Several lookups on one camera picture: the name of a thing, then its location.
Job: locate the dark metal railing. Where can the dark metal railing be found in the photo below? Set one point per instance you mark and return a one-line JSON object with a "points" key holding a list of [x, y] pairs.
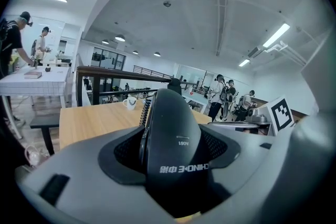
{"points": [[118, 73]]}

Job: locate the black framed window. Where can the black framed window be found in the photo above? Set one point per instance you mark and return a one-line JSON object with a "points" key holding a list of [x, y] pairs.
{"points": [[107, 59]]}

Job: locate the ceiling air conditioner unit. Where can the ceiling air conditioner unit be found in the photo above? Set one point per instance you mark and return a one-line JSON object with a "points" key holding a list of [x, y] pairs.
{"points": [[256, 52]]}

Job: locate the black telephone handset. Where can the black telephone handset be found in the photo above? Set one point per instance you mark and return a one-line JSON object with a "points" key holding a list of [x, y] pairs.
{"points": [[170, 126]]}

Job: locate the ceiling smoke detector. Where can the ceiling smoke detector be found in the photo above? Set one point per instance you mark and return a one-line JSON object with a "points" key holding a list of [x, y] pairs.
{"points": [[167, 4]]}

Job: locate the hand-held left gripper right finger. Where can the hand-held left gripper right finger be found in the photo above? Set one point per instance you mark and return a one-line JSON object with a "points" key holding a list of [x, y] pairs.
{"points": [[249, 170]]}

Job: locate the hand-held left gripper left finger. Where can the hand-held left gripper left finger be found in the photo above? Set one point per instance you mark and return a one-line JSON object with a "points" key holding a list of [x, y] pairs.
{"points": [[92, 191]]}

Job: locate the round wooden table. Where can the round wooden table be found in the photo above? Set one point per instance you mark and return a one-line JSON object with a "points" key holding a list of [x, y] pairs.
{"points": [[99, 123]]}

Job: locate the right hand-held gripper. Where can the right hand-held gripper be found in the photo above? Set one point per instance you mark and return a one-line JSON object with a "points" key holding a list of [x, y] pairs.
{"points": [[281, 115]]}

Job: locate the white checkered cloth table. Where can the white checkered cloth table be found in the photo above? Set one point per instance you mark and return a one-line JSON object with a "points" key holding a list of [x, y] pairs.
{"points": [[34, 84]]}

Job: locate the white ceiling pipes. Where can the white ceiling pipes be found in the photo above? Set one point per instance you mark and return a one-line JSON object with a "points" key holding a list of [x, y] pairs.
{"points": [[221, 8]]}

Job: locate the white mug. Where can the white mug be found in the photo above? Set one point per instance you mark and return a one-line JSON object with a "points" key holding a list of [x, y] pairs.
{"points": [[130, 103]]}

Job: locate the small dark pot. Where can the small dark pot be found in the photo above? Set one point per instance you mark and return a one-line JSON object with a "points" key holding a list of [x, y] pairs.
{"points": [[48, 69]]}

